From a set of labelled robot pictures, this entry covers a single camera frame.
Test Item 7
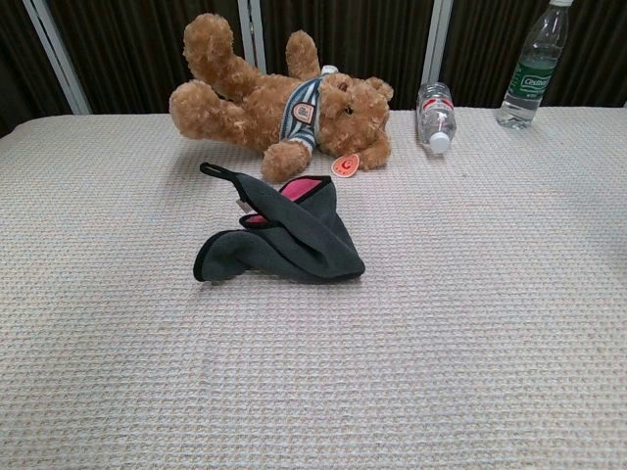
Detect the dark grey cloth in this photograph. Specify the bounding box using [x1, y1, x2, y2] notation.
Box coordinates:
[193, 162, 366, 285]

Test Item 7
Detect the orange round hang tag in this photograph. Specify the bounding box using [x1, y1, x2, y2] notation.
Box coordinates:
[331, 153, 362, 178]

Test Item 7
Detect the beige woven tablecloth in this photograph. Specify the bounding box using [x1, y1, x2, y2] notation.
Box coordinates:
[0, 105, 627, 470]

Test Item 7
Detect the brown teddy bear striped shirt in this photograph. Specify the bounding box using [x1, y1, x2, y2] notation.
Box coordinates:
[169, 13, 396, 184]

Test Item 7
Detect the clear water bottle red label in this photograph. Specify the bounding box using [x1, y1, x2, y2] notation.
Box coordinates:
[415, 81, 458, 156]

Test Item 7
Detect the clear water bottle green label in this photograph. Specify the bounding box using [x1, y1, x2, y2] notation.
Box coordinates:
[495, 0, 572, 131]

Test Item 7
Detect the white partition frame post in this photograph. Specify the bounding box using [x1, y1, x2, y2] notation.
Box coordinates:
[22, 0, 93, 116]
[237, 0, 266, 75]
[420, 0, 453, 89]

